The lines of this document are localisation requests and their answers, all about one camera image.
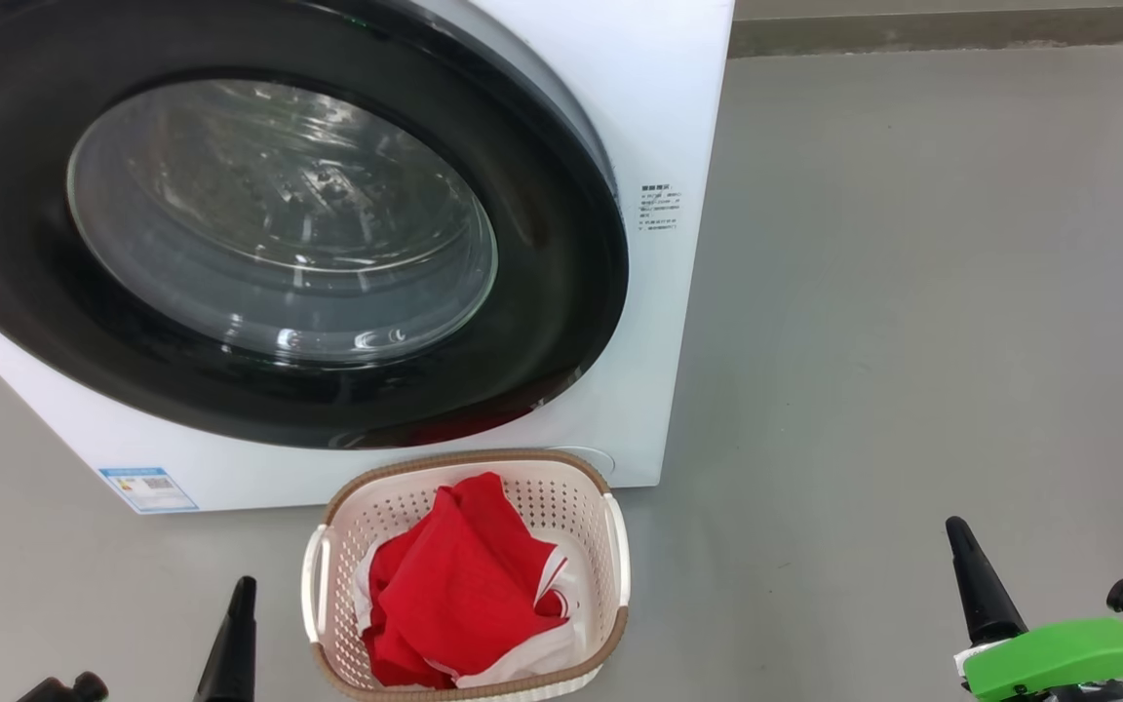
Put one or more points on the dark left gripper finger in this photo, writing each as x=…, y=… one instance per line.
x=230, y=653

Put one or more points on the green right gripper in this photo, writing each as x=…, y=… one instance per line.
x=1078, y=658

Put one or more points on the red and white garment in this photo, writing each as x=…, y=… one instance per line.
x=464, y=585

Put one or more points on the dark brown curved object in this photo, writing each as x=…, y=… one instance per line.
x=561, y=292

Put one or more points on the cream basket with brown rim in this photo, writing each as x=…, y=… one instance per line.
x=561, y=497

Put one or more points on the white washing machine body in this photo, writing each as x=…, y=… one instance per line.
x=659, y=341

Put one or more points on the blue energy label sticker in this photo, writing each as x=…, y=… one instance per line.
x=149, y=489

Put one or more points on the round white filter cover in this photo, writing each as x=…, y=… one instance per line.
x=596, y=460

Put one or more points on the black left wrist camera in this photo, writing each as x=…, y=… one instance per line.
x=74, y=690

